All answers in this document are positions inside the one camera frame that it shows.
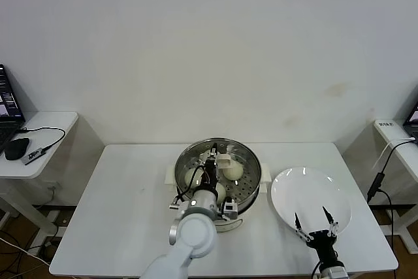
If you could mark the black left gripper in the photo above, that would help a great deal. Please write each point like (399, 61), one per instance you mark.
(209, 176)

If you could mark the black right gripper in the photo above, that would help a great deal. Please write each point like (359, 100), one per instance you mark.
(323, 239)

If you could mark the white steamed baozi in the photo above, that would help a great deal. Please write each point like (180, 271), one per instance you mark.
(233, 172)
(222, 192)
(191, 177)

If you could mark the stainless steel steamer basket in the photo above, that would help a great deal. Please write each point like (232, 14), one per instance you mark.
(248, 190)

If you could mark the round white plate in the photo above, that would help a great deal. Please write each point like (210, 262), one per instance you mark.
(303, 194)

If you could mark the white side table with label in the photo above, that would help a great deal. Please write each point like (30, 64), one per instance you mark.
(405, 158)

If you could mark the black laptop beside label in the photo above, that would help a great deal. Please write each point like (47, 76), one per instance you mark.
(411, 122)

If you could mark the white rounded side table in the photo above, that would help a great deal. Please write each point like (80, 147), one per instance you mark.
(49, 135)

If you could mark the grey usb adapter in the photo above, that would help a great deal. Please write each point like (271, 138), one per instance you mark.
(32, 155)

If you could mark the black computer mouse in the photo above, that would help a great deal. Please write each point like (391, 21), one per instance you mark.
(15, 149)

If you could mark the black laptop with lit screen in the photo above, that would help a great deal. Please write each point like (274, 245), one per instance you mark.
(8, 106)

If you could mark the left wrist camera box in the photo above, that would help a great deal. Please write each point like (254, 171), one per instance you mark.
(230, 208)

